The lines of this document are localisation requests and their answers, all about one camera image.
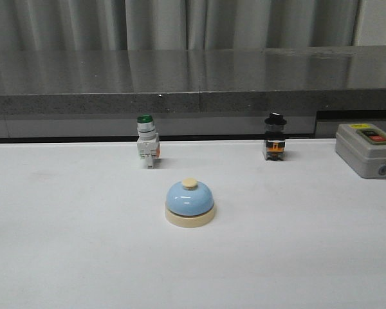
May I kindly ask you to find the blue and cream call bell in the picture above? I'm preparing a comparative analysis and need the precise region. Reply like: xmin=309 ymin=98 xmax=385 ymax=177
xmin=165 ymin=178 xmax=216 ymax=228

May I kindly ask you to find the grey granite counter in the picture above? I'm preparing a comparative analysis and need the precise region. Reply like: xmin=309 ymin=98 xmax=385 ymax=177
xmin=0 ymin=46 xmax=386 ymax=140

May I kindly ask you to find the grey curtain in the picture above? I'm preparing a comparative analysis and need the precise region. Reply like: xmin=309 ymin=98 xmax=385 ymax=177
xmin=0 ymin=1 xmax=386 ymax=51

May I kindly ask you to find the green push button switch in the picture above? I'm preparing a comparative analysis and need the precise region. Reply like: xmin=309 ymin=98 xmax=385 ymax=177
xmin=137 ymin=114 xmax=160 ymax=169

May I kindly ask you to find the black rotary selector switch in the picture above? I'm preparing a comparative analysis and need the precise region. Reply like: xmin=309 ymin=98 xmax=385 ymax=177
xmin=263 ymin=113 xmax=287 ymax=161

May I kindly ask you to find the grey push button switch box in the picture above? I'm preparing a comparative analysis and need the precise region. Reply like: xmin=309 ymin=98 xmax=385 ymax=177
xmin=335 ymin=123 xmax=386 ymax=179

